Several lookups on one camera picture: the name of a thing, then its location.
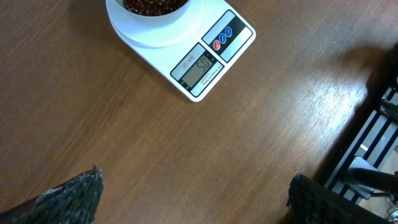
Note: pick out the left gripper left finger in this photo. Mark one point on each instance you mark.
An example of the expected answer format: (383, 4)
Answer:
(73, 202)

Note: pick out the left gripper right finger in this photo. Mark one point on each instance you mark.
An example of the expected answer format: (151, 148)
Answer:
(312, 203)

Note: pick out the white digital kitchen scale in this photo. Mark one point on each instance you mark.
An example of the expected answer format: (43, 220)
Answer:
(195, 51)

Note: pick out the black metal rack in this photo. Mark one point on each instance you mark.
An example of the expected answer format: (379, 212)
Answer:
(371, 136)

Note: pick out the white round bowl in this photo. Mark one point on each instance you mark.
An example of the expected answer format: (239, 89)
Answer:
(157, 20)

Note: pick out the red beans in bowl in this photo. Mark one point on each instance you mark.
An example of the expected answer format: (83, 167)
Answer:
(153, 7)

